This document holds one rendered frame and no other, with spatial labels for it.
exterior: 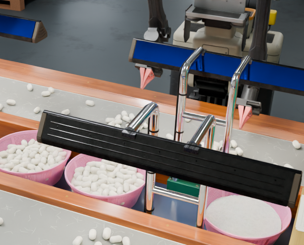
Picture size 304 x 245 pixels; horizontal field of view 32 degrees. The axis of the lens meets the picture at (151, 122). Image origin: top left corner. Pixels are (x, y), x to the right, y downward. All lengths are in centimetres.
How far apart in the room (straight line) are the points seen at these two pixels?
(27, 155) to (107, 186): 32
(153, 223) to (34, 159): 53
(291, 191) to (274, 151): 79
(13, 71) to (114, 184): 90
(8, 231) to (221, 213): 61
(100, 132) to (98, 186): 48
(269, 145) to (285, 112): 191
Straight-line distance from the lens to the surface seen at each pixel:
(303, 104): 402
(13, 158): 186
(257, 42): 193
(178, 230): 149
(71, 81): 229
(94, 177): 172
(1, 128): 204
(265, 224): 162
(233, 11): 236
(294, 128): 206
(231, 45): 243
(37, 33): 193
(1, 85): 234
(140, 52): 176
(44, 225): 155
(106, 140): 125
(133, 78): 414
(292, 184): 116
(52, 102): 217
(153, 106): 133
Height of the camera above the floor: 173
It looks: 29 degrees down
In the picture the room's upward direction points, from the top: 3 degrees clockwise
